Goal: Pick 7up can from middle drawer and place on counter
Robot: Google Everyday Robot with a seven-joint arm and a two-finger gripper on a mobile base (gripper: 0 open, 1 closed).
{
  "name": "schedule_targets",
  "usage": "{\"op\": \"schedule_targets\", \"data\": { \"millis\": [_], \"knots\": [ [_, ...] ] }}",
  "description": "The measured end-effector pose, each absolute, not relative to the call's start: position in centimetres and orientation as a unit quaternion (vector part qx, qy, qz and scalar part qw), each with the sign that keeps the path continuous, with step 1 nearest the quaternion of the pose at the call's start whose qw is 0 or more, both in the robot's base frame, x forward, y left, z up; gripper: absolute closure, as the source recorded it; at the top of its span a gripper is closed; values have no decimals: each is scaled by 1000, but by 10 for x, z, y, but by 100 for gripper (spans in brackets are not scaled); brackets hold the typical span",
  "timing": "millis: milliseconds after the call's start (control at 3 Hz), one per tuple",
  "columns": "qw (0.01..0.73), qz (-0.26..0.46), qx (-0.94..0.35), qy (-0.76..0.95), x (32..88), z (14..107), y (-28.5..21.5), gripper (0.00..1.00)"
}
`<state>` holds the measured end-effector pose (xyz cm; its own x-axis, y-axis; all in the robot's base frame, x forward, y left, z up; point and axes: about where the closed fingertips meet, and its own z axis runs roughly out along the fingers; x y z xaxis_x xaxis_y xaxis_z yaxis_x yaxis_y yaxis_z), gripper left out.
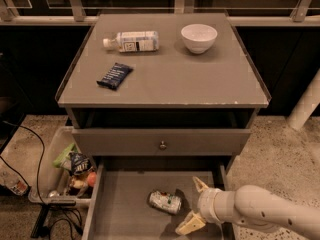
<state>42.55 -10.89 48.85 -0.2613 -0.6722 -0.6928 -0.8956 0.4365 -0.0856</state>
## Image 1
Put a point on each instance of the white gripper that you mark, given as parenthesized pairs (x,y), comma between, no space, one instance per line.
(207,204)

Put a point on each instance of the crushed 7up can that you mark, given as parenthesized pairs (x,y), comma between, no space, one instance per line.
(165,201)

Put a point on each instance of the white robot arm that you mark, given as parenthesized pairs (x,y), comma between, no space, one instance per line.
(250,207)

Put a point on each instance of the round metal drawer knob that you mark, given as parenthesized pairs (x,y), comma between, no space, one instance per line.
(162,145)

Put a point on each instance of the grey open middle drawer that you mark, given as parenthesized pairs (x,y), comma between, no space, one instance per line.
(119,208)

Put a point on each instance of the grey upper drawer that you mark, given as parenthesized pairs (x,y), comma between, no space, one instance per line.
(145,142)

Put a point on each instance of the grey drawer cabinet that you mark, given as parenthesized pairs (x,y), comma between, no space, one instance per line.
(171,88)

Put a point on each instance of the red apple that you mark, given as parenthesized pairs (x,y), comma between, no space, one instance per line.
(91,179)

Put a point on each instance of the dark blue chip bag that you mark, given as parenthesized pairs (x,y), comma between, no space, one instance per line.
(79,163)

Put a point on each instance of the clear plastic storage bin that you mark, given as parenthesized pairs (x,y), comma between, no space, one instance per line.
(53,182)

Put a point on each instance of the green snack bag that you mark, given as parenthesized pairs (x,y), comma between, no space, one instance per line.
(63,160)

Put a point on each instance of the dark blue snack packet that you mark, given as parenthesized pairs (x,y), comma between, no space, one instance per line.
(115,76)

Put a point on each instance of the white pole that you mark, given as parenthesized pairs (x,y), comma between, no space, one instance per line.
(306,104)

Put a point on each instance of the white ceramic bowl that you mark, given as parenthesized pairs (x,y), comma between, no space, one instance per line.
(198,38)

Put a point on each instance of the clear plastic water bottle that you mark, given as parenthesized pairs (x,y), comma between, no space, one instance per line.
(138,41)

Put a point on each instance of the plastic bottle on floor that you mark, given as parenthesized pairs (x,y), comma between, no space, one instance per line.
(14,183)

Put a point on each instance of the metal window railing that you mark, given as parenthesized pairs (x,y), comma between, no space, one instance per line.
(297,13)

